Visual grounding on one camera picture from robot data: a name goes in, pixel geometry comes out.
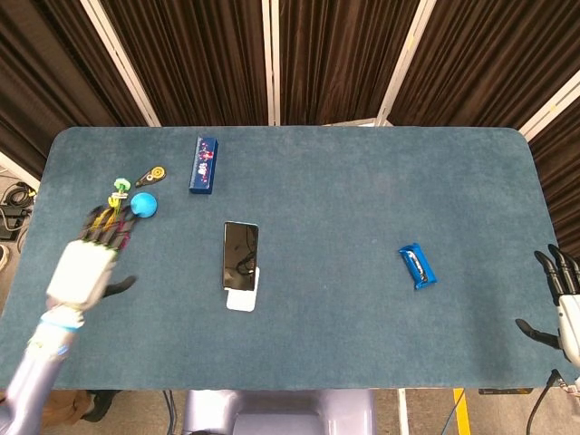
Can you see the black power adapter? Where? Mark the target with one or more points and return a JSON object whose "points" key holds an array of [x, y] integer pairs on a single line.
{"points": [[11, 216]]}

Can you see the blue snack bar wrapper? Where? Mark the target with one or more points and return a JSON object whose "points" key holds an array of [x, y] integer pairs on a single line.
{"points": [[417, 266]]}

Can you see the yellow floor tape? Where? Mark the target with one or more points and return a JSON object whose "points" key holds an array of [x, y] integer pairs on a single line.
{"points": [[461, 410]]}

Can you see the white rectangular plastic block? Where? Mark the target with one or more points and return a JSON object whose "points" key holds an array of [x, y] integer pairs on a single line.
{"points": [[244, 294]]}

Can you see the brown bag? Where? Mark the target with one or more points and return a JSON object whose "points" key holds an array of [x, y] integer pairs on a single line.
{"points": [[68, 408]]}

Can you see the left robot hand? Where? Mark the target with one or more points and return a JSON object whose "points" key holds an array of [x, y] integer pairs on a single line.
{"points": [[86, 274]]}

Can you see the colourful feather toy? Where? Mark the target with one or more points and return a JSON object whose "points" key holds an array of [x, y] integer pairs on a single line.
{"points": [[118, 190]]}

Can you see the black correction tape dispenser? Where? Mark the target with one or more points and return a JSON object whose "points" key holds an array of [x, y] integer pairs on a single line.
{"points": [[151, 176]]}

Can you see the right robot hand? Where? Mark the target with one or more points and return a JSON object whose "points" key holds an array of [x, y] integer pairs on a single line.
{"points": [[564, 303]]}

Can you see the blue ball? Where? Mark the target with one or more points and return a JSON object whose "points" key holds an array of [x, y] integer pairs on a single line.
{"points": [[144, 204]]}

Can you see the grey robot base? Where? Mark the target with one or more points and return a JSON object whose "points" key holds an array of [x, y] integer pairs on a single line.
{"points": [[278, 411]]}

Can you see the black smartphone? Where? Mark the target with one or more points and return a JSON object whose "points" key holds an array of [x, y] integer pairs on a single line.
{"points": [[240, 256]]}

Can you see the blue table mat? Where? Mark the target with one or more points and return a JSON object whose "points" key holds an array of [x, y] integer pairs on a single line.
{"points": [[317, 281]]}

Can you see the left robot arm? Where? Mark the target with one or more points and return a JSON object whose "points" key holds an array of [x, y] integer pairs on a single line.
{"points": [[31, 376]]}

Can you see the dark blue rectangular box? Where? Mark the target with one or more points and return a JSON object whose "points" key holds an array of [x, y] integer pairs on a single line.
{"points": [[204, 166]]}

